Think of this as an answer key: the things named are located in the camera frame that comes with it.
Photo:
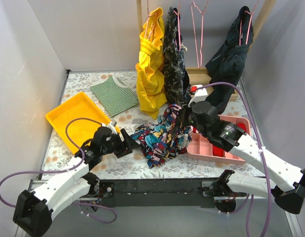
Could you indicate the pink hanger under yellow shorts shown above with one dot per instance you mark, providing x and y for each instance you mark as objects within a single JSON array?
[{"x": 148, "y": 30}]

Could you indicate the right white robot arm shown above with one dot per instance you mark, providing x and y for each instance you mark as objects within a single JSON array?
[{"x": 284, "y": 183}]

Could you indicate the yellow shorts on hanger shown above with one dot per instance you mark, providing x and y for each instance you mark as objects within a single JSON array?
[{"x": 150, "y": 78}]

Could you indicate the empty pink wire hanger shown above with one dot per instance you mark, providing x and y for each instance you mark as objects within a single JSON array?
[{"x": 198, "y": 32}]

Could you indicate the red cloth front compartment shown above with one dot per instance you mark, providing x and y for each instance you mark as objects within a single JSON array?
[{"x": 218, "y": 152}]

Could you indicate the pink divided organiser tray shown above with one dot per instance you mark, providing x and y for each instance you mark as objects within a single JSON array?
[{"x": 200, "y": 148}]

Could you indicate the colourful comic print shorts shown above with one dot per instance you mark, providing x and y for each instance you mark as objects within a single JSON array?
[{"x": 166, "y": 139}]

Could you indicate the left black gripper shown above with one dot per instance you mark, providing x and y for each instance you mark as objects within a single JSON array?
[{"x": 125, "y": 142}]

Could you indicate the dark leaf print shorts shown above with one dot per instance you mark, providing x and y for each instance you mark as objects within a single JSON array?
[{"x": 176, "y": 79}]

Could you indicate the pink hanger under leaf shorts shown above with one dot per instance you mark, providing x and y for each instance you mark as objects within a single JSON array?
[{"x": 178, "y": 25}]

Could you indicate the green striped folded shirt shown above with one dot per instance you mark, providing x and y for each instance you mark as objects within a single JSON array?
[{"x": 114, "y": 96}]

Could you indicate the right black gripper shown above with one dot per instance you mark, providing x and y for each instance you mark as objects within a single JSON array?
[{"x": 186, "y": 117}]

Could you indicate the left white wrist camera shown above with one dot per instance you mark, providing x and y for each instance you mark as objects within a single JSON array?
[{"x": 111, "y": 125}]

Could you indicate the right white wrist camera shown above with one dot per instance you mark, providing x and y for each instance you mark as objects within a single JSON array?
[{"x": 199, "y": 94}]

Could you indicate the red folded cloth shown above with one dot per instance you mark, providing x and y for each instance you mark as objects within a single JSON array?
[{"x": 241, "y": 126}]

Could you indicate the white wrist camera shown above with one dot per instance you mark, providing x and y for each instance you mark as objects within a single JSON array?
[
  {"x": 111, "y": 125},
  {"x": 199, "y": 94}
]

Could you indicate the pink hanger under navy shorts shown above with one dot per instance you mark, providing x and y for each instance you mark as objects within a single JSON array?
[{"x": 246, "y": 28}]

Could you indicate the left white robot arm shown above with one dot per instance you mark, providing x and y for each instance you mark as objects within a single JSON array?
[{"x": 36, "y": 210}]

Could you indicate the yellow plastic tray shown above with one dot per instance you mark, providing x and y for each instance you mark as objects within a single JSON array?
[{"x": 69, "y": 120}]

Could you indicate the wooden clothes rack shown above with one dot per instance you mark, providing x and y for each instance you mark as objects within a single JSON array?
[{"x": 199, "y": 75}]

